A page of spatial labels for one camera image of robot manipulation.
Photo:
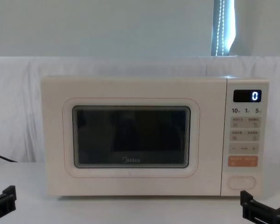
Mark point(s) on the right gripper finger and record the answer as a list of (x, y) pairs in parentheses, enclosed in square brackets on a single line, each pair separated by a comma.
[(254, 207)]

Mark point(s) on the oven control panel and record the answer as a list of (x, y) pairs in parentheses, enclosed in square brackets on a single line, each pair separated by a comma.
[(245, 140)]

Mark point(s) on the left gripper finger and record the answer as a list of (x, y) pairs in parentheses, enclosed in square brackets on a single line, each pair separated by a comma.
[(7, 198)]

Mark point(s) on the white curtain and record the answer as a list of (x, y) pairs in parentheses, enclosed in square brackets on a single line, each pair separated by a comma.
[(107, 28)]

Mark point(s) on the cream microwave oven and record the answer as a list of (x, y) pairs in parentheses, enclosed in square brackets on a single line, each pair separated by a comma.
[(135, 186)]

